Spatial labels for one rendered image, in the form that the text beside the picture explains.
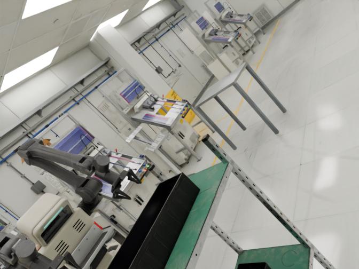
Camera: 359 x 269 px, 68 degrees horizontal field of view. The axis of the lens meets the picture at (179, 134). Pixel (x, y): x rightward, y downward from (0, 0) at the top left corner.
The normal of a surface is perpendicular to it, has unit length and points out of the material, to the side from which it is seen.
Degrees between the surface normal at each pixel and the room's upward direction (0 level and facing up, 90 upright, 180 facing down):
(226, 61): 90
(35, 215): 42
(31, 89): 90
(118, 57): 90
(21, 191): 90
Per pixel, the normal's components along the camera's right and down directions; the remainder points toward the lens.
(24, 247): 0.25, -0.66
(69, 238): 0.70, -0.29
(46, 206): -0.09, -0.78
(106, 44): -0.40, 0.61
